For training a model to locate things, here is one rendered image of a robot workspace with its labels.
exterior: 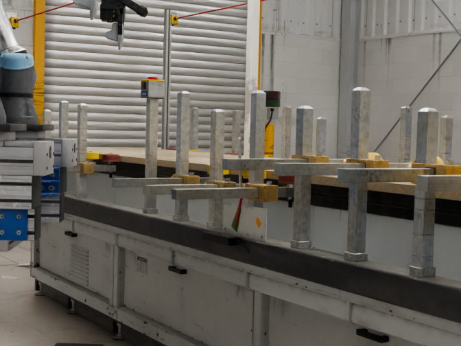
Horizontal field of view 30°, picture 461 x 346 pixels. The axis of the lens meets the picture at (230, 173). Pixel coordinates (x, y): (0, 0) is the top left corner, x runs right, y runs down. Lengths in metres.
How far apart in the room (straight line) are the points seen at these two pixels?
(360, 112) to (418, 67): 10.08
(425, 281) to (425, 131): 0.35
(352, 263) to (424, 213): 0.28
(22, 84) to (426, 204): 1.39
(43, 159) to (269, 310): 1.15
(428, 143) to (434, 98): 10.01
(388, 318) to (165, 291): 1.73
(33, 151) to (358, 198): 0.86
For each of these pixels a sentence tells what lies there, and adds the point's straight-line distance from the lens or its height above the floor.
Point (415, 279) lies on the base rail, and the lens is 2.10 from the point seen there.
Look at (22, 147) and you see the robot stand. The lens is 2.33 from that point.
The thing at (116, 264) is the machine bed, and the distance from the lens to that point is 4.20.
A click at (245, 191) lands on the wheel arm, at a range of 2.62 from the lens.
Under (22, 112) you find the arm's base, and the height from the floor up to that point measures 1.07.
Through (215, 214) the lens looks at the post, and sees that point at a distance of 2.91.
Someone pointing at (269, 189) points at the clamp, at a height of 0.86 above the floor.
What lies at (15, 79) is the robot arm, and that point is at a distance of 2.85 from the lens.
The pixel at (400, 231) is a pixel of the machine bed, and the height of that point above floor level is 0.76.
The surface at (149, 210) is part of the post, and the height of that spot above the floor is 0.72.
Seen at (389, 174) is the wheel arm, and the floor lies 0.95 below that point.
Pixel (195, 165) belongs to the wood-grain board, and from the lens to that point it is 3.39.
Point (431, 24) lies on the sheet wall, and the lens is 12.25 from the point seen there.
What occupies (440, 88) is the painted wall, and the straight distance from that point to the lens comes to 12.03.
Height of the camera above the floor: 1.04
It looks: 3 degrees down
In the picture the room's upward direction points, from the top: 1 degrees clockwise
